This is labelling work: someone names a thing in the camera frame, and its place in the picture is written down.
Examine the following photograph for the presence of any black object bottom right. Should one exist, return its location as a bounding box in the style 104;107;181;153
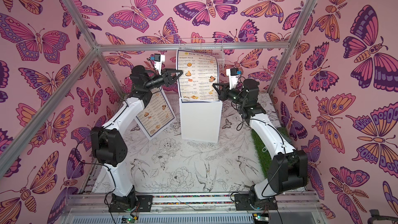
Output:
368;209;398;224

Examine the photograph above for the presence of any aluminium cage frame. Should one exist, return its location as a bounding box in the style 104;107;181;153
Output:
1;0;318;176

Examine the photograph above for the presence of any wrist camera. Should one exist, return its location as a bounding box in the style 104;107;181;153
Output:
150;54;165;75
226;67;241;90

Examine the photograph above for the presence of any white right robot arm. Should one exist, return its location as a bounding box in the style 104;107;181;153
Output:
212;79;308;209

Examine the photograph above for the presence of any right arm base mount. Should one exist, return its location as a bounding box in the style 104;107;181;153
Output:
231;192;278;211

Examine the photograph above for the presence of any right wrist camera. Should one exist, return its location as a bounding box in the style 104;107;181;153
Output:
226;67;241;90

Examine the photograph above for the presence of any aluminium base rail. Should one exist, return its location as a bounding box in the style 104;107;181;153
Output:
59;191;328;224

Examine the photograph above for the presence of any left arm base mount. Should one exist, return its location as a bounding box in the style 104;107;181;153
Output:
109;194;153;213

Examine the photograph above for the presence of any dim sum menu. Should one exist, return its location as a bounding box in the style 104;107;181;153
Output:
176;50;219;102
136;88;175;137

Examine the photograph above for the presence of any white wire rack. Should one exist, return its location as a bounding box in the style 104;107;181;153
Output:
178;36;225;68

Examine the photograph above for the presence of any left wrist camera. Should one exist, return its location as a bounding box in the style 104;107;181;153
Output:
150;54;165;75

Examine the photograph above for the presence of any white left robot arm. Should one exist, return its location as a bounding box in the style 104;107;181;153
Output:
90;65;183;213

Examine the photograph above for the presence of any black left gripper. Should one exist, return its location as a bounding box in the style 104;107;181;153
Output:
144;71;183;94

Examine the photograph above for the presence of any green artificial grass mat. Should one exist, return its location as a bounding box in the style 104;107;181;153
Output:
252;130;308;195

